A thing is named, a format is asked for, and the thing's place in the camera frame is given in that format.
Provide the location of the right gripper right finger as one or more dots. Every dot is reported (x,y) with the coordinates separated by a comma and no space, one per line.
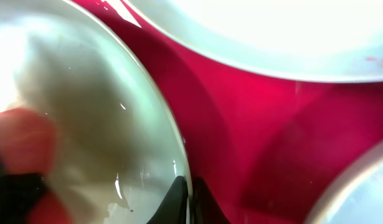
(205,209)

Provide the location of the green and orange sponge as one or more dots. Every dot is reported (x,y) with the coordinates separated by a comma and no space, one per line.
(28,145)

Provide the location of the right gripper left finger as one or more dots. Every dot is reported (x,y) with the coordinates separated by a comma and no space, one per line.
(173,208)

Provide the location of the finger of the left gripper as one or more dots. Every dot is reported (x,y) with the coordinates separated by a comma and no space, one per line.
(19,194)

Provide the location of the red plastic tray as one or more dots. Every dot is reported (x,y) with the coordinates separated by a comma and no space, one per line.
(267,148)

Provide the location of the light blue plate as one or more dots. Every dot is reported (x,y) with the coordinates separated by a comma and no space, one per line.
(332,41)
(118,147)
(355,196)

